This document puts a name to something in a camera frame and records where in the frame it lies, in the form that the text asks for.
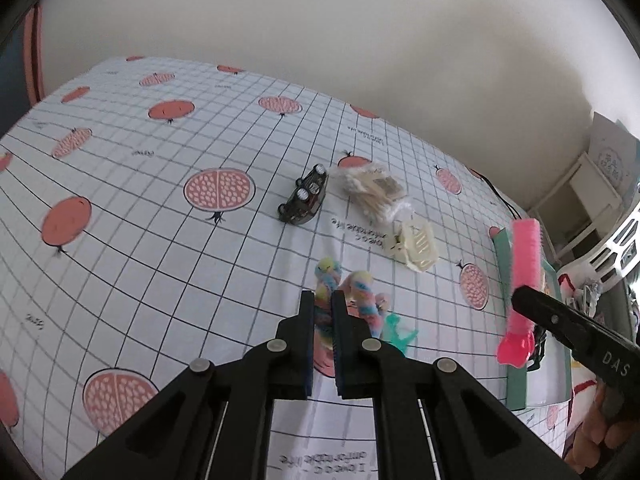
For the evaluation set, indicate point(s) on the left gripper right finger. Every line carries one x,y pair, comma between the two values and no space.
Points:
351,365

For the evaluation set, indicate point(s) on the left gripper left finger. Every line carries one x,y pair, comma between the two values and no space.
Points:
304,344

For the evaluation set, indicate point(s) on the pastel rainbow twisted rope toy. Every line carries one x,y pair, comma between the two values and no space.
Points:
357,288

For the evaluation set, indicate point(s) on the black toy car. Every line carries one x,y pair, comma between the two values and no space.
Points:
307,198

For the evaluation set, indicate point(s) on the person's right hand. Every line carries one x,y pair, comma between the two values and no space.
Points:
596,432

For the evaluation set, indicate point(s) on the green translucent stretchy figure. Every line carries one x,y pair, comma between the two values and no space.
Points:
398,336

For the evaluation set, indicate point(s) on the teal storage tray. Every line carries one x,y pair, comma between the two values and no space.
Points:
538,374

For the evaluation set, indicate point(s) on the white plastic basket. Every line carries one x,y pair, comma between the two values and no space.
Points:
609,261

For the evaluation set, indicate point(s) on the cream hair claw clip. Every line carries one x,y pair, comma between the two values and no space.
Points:
412,243

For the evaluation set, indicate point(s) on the cotton swabs plastic bag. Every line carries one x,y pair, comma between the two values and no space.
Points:
380,195

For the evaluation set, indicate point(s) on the pomegranate grid table cloth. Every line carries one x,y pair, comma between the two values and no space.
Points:
140,230

